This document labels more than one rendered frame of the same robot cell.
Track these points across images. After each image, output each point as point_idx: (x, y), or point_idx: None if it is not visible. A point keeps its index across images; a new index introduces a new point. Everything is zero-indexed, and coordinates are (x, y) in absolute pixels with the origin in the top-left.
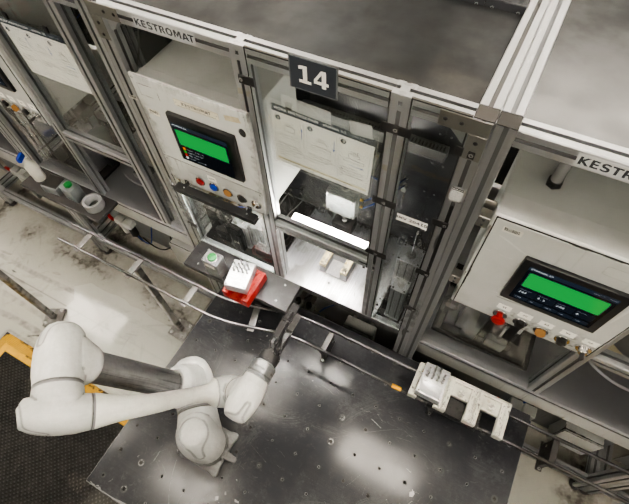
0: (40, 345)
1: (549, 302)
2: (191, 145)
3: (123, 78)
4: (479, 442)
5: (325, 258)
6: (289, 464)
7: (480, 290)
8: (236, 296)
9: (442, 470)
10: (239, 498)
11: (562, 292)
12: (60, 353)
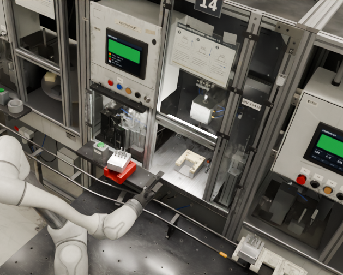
0: None
1: (333, 158)
2: (116, 51)
3: (84, 6)
4: None
5: (180, 160)
6: None
7: (290, 157)
8: (112, 176)
9: None
10: None
11: (341, 148)
12: (10, 149)
